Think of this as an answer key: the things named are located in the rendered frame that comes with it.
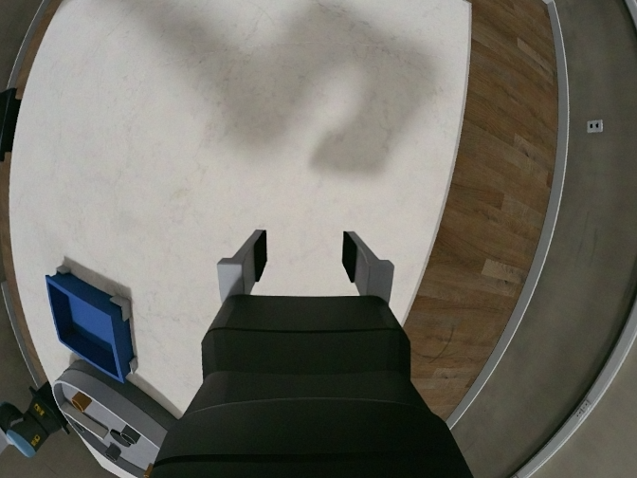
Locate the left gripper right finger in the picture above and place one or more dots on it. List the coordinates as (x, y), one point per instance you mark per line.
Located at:
(375, 276)

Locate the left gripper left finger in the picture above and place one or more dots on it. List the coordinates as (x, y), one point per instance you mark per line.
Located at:
(231, 276)

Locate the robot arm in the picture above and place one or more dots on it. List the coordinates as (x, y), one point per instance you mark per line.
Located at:
(30, 423)

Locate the grey corner guide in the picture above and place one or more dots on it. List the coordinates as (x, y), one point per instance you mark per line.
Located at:
(122, 303)
(133, 364)
(62, 271)

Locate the blue crate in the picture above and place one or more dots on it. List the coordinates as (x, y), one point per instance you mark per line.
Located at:
(87, 318)

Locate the grey turntable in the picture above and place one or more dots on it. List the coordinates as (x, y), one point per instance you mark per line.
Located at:
(149, 415)

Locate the white table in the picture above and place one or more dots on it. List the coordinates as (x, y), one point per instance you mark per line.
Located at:
(199, 174)

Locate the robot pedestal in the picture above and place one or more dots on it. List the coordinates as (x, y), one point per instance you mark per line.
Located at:
(36, 391)
(6, 127)

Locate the white wall socket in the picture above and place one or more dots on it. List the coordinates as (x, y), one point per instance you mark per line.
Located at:
(594, 125)

